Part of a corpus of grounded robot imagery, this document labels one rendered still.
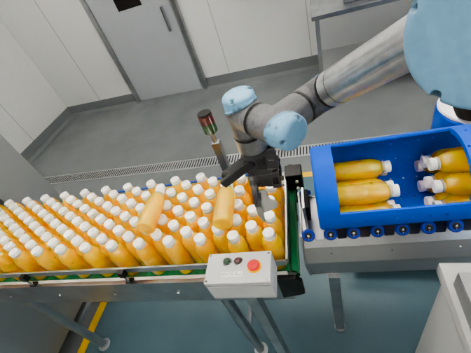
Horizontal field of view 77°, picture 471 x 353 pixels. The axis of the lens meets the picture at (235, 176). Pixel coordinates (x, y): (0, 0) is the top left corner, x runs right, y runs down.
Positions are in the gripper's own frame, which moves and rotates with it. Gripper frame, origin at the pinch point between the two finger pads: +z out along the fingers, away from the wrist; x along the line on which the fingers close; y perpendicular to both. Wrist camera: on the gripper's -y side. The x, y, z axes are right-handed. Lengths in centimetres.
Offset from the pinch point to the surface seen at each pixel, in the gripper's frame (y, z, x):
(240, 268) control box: -8.9, 12.5, -14.1
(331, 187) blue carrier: 19.7, 3.0, 5.3
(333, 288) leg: 17, 70, 6
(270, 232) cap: -0.3, 13.5, -1.5
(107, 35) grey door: -236, 16, 351
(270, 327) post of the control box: -8, 55, -15
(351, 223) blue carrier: 24.4, 16.1, 1.3
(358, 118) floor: 63, 122, 205
